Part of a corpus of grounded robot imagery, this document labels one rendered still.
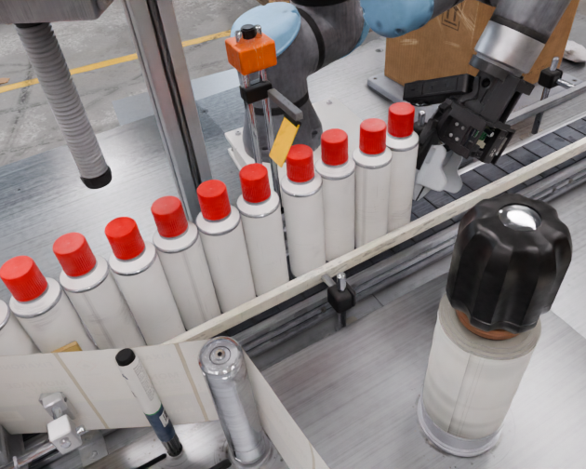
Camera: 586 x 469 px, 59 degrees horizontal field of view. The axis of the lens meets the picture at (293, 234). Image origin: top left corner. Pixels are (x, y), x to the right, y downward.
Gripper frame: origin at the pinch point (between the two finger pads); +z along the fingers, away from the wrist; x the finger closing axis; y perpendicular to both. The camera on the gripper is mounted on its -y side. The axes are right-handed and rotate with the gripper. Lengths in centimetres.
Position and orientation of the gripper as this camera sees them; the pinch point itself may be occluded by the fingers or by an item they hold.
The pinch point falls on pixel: (415, 189)
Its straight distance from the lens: 79.8
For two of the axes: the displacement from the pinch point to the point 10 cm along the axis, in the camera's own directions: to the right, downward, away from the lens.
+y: 5.0, 5.7, -6.5
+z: -3.6, 8.2, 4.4
